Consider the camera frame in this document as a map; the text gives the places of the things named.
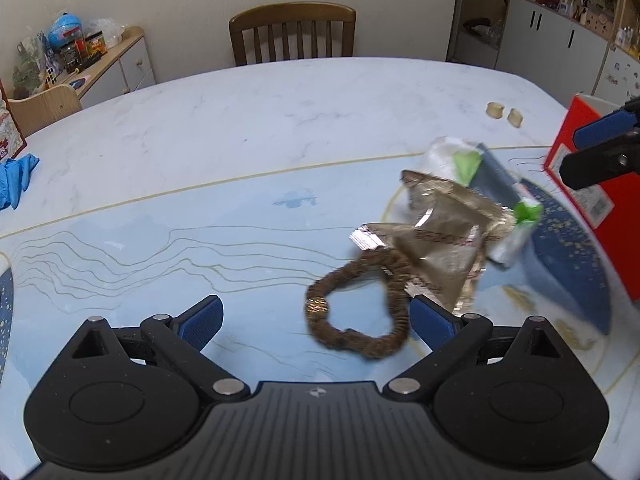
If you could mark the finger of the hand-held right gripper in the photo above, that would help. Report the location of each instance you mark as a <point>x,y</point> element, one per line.
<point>600,162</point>
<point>600,127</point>

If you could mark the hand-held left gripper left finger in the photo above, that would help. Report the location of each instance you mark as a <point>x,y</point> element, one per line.
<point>202,317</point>

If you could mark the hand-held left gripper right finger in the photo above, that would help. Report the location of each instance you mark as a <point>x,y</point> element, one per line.
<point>430,320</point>

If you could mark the gold clear snack packet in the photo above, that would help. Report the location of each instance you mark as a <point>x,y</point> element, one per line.
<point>440,265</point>
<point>450,200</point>

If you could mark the brown fabric scrunchie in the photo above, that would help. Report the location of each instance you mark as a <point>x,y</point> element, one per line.
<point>360,347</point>

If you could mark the red and white cardboard box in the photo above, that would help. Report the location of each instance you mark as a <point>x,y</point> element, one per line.
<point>615,255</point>

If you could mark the white sticker-covered cabinet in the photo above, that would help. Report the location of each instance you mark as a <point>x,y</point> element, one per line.
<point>620,75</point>

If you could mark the beige round piece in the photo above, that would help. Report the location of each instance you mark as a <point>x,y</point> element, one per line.
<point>494,110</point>
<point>514,117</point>

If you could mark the white green plastic packet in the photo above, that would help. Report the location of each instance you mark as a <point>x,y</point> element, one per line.
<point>445,152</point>

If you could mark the open wooden shelf unit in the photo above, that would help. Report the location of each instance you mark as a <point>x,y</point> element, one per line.
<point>480,10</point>

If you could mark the blue rubber gloves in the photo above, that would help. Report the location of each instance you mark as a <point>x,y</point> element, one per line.
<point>17,177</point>

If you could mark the wooden top side cabinet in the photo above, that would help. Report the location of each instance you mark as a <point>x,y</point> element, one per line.
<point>125,67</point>

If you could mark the small light wooden chair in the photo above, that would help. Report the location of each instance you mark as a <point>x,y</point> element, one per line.
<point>45,105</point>

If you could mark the red printed box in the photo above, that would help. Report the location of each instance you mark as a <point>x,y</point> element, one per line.
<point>7,125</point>

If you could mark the dark glass jar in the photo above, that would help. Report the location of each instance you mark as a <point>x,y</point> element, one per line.
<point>71,57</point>

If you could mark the jar with orange label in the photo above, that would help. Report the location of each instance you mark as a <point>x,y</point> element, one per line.
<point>95,45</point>

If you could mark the slatted wooden chair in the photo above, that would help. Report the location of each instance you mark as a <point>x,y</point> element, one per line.
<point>292,35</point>

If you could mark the clear plastic bag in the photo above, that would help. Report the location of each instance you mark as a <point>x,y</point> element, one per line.
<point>110,30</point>

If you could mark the blue globe ball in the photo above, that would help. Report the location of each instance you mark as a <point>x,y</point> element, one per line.
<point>65,27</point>

